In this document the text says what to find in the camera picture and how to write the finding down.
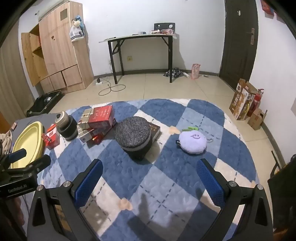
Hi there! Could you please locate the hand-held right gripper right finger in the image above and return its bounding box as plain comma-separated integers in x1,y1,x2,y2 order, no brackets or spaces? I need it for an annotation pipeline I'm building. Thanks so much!
196,159,274,241

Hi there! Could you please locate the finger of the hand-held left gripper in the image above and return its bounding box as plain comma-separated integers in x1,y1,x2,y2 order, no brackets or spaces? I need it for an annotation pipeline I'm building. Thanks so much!
0,149,27,168
5,154,51,180

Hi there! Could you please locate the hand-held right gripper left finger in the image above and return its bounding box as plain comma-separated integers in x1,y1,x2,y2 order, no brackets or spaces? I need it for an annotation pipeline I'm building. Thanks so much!
27,159,103,241

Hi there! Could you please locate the yellow plastic basin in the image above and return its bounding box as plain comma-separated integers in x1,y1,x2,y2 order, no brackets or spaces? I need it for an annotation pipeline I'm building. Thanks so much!
10,122,45,169

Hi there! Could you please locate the red and white box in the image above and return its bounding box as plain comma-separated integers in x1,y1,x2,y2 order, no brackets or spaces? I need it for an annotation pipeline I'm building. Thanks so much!
45,124,60,149

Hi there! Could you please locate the small black jar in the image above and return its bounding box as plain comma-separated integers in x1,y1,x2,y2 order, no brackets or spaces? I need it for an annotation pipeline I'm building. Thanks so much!
55,111,78,141

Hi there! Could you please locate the silver box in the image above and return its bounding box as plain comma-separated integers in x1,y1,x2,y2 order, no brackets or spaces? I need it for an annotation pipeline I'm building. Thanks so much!
77,108,94,130

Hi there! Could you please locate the red box with barcode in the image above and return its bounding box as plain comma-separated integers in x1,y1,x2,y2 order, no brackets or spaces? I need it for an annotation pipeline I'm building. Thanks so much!
88,105,116,129

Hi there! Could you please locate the red box with gold dots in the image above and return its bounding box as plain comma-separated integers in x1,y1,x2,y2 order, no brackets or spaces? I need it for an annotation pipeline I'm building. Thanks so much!
148,122,161,141

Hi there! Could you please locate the beige garment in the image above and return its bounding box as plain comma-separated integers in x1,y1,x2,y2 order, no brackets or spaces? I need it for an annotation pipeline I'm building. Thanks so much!
0,130,13,153

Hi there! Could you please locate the purple plush toy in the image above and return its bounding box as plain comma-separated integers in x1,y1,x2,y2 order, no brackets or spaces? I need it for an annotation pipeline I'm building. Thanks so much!
179,129,207,154

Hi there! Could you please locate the blue checkered rug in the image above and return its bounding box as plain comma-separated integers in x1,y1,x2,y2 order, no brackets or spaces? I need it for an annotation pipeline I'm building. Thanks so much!
37,98,259,241

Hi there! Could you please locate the black case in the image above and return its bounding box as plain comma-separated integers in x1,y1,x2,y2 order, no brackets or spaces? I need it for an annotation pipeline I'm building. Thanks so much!
26,90,63,117

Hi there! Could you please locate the black bag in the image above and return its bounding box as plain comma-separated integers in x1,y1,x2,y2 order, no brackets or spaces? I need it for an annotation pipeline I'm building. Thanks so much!
267,151,296,223

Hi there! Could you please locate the beige curtain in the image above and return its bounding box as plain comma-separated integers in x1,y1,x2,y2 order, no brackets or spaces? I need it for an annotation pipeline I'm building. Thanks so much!
0,21,35,121

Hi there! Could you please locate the small cardboard box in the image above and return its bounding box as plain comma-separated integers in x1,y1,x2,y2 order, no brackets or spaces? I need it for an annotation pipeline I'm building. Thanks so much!
247,108,267,131

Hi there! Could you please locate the printed cardboard box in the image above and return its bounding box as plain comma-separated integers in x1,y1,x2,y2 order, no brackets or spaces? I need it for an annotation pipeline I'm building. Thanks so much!
229,78,258,121

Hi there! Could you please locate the red fire extinguisher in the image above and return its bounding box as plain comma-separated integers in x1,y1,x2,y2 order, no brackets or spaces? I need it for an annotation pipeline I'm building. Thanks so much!
246,88,265,117

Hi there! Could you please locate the pink bag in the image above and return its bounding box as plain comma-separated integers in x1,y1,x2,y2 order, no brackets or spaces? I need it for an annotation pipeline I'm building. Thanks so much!
191,64,201,80

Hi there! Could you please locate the checkered cloth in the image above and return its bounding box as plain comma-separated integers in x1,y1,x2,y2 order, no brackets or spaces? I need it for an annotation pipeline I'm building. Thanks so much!
163,68,184,78

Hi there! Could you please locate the wooden wardrobe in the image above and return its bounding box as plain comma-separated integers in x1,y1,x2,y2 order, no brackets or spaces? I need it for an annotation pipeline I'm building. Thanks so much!
21,0,95,94

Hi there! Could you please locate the white plastic bag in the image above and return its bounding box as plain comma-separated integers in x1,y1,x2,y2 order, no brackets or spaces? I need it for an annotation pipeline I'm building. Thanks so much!
69,15,84,42

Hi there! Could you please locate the dark wooden door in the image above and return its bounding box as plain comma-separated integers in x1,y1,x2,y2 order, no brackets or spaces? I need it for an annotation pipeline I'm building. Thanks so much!
218,0,259,92

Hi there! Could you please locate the black folding table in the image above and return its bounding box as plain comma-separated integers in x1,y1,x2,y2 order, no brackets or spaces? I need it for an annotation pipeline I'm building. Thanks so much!
99,34,178,84

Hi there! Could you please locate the black chair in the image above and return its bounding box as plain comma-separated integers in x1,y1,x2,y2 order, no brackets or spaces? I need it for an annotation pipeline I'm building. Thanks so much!
154,22,176,35

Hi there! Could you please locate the black cable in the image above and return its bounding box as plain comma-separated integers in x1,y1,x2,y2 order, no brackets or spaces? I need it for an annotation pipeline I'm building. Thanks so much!
98,80,126,96

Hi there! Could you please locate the red wall decoration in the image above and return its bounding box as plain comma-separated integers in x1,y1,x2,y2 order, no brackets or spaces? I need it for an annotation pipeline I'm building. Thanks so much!
260,0,275,15

